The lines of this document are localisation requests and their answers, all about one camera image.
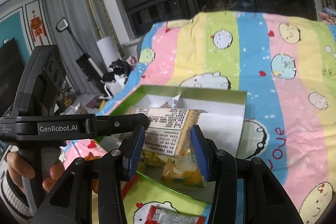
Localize black white clothes pile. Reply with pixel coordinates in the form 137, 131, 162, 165
102, 56, 138, 86

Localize black television screen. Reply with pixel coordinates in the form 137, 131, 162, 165
0, 38, 25, 117

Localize potted green plant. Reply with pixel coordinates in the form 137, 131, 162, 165
58, 86, 73, 107

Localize black upright vacuum cleaner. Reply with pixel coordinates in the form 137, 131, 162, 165
55, 17, 112, 98

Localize cracker packet with label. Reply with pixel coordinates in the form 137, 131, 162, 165
126, 106, 206, 156

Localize colourful cartoon bed sheet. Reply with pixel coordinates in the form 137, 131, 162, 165
63, 10, 336, 224

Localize white cylinder bin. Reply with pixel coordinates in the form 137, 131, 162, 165
96, 36, 121, 66

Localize green cardboard box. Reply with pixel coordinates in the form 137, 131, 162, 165
98, 85, 247, 202

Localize white blue nut packet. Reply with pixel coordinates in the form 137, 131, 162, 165
160, 94, 181, 109

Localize person's left hand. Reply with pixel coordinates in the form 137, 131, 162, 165
6, 151, 66, 193

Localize grey curtain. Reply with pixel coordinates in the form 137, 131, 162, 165
42, 0, 105, 95

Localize red chinese knot decoration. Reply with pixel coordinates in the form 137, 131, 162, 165
30, 10, 48, 46

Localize red white snack packet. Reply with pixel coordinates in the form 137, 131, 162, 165
145, 206, 206, 224

